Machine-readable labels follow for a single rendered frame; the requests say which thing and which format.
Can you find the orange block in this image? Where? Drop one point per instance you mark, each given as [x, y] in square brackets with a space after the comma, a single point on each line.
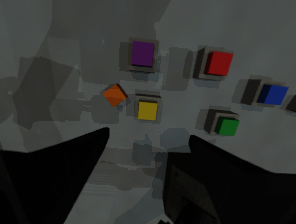
[115, 95]

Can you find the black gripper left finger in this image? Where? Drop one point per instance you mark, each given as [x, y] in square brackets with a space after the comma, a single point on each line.
[43, 186]

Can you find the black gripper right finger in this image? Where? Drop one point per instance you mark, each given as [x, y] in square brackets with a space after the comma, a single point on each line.
[241, 192]

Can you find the purple button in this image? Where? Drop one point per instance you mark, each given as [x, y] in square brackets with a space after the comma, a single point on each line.
[142, 54]

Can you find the yellow button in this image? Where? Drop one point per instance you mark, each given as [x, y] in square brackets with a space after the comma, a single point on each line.
[147, 107]

